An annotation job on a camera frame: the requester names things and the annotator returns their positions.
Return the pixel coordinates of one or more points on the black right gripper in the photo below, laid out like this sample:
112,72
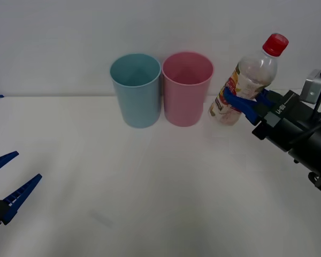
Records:
289,117

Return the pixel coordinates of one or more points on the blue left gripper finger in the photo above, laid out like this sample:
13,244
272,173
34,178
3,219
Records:
2,162
18,198

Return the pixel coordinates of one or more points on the clear plastic bottle red cap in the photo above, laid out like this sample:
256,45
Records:
256,69

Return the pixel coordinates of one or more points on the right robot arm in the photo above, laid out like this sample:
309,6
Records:
317,139

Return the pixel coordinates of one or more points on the pink plastic bin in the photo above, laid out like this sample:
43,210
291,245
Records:
183,107

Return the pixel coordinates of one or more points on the pale blue plastic bin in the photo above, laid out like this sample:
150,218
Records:
139,107

